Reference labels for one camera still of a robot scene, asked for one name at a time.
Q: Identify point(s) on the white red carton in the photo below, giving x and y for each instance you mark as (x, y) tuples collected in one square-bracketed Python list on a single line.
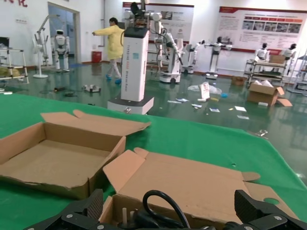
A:
[(204, 92)]

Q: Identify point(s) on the metal shelf unit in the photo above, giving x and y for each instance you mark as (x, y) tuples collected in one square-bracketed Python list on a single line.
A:
[(299, 76)]

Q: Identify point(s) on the glass doorway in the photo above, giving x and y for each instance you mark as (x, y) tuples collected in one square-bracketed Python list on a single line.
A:
[(63, 24)]

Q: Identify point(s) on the wide red white info board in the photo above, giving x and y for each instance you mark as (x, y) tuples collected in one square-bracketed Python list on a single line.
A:
[(263, 24)]

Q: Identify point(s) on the large open cardboard box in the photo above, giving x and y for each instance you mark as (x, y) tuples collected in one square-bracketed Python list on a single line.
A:
[(261, 94)]

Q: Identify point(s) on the white paper sheet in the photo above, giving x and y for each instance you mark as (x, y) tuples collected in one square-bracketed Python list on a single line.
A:
[(240, 108)]

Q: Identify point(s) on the cardboard box on rack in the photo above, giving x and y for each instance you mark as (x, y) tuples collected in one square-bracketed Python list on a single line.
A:
[(277, 59)]

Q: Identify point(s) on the clear plastic bag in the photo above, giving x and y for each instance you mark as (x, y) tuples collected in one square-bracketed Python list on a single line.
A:
[(214, 89)]

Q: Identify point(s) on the blue white booklets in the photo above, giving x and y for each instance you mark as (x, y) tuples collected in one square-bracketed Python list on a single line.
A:
[(178, 100)]

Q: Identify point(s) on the person in yellow coat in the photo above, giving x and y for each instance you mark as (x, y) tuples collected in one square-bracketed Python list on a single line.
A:
[(115, 40)]

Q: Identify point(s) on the grey wall pipe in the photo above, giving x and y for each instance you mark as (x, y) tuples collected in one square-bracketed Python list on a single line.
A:
[(104, 24)]

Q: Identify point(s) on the blue plastic item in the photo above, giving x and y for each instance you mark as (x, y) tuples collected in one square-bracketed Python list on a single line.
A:
[(224, 95)]

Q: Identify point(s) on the small white leaflet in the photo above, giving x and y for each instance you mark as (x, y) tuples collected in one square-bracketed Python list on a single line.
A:
[(195, 105)]

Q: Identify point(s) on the white robot on wheeled base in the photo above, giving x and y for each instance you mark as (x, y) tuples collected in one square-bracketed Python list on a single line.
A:
[(192, 60)]

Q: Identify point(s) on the cardboard box with clean rim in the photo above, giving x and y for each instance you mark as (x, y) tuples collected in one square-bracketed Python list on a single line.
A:
[(192, 182)]

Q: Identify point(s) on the red bin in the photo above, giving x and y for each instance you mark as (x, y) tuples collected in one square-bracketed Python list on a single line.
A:
[(96, 57)]

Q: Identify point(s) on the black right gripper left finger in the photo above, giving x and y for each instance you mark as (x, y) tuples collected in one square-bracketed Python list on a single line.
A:
[(79, 215)]

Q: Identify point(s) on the small brown cardboard box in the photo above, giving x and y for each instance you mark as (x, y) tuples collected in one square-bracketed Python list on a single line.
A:
[(238, 81)]

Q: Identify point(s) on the white tower robot with arms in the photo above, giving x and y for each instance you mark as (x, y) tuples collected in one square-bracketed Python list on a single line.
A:
[(134, 67)]

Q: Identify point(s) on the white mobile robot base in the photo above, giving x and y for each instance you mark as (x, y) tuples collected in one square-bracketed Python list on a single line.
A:
[(171, 76)]

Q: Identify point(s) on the white humanoid robot by doorway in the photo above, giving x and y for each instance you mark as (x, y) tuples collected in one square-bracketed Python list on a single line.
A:
[(60, 45)]

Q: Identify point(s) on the green table cloth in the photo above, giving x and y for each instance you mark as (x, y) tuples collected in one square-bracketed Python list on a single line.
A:
[(192, 139)]

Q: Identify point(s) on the blue booklet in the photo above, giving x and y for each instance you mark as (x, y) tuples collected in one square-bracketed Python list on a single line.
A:
[(214, 110)]

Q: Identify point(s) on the white floor stand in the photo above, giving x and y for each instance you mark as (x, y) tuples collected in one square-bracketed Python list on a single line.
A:
[(39, 60)]

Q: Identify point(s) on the cardboard box with torn rim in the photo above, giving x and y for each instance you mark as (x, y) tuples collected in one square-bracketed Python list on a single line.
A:
[(60, 158)]

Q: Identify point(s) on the white pipe rack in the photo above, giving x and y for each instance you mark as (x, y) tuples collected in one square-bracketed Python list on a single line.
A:
[(14, 72)]

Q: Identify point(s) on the flat white blue leaflet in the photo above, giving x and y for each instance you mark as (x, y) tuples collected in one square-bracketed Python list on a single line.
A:
[(243, 117)]

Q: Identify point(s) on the metal work table rack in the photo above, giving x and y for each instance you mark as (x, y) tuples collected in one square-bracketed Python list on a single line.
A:
[(263, 72)]

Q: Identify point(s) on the white humanoid robot black head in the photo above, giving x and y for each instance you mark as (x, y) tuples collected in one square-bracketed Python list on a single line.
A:
[(262, 54), (289, 52)]

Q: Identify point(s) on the humanoid robot with outstretched arms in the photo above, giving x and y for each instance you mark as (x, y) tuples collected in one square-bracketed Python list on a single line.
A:
[(216, 48)]

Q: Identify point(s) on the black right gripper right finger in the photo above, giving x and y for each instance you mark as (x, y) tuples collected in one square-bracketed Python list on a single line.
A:
[(261, 215)]

